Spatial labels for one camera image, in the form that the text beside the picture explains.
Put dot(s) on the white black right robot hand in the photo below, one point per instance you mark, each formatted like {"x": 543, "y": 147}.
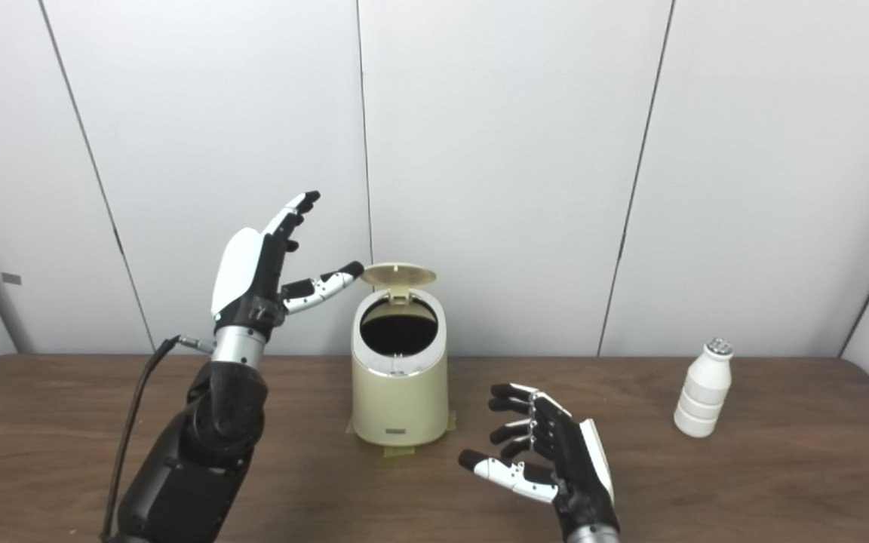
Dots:
{"x": 570, "y": 460}

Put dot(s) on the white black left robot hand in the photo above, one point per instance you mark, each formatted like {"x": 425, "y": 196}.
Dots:
{"x": 238, "y": 264}

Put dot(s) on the small white plastic bottle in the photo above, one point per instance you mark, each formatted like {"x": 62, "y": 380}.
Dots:
{"x": 701, "y": 396}

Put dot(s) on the round cream bin lid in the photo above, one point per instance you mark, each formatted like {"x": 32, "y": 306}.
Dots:
{"x": 398, "y": 274}

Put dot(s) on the cream-colored bin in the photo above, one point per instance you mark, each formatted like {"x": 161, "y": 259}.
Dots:
{"x": 399, "y": 403}

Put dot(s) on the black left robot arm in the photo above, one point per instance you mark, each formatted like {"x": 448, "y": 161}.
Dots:
{"x": 201, "y": 452}

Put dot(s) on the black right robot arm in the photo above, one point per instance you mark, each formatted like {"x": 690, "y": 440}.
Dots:
{"x": 593, "y": 535}

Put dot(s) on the small gray wall sticker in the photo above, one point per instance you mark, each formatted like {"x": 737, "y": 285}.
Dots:
{"x": 11, "y": 278}

